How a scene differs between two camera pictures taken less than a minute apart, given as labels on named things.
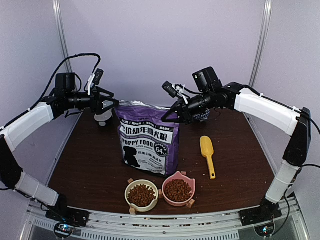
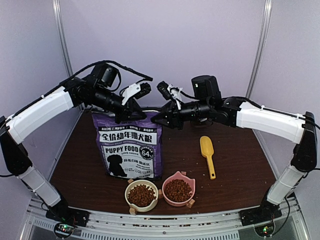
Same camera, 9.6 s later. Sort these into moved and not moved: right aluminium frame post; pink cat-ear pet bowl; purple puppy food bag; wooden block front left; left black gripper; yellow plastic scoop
Moved: purple puppy food bag; left black gripper
Not moved: yellow plastic scoop; pink cat-ear pet bowl; wooden block front left; right aluminium frame post
